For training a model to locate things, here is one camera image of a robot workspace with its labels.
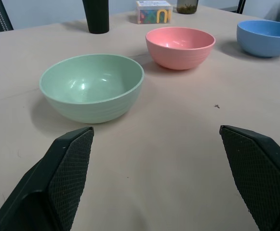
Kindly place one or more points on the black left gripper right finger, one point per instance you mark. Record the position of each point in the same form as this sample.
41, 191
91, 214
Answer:
257, 175

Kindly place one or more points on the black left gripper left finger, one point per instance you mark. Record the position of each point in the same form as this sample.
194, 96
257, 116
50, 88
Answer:
57, 183

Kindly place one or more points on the green bowl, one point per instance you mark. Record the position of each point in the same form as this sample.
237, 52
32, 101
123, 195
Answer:
91, 89

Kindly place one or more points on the blue bowl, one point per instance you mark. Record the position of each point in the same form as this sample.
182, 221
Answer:
265, 38

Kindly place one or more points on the red bowl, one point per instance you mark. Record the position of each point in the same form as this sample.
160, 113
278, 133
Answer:
180, 47

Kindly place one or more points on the black metal stand leg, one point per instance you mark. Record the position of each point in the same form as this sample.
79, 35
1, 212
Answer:
241, 6

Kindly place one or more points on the black cylindrical cup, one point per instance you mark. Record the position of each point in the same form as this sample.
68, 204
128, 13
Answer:
97, 15

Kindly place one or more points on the glass jar with dark contents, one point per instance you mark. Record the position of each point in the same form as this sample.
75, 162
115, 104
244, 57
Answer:
187, 6

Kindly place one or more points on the clear box of colourful pieces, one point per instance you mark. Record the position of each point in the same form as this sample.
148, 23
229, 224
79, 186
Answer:
153, 13

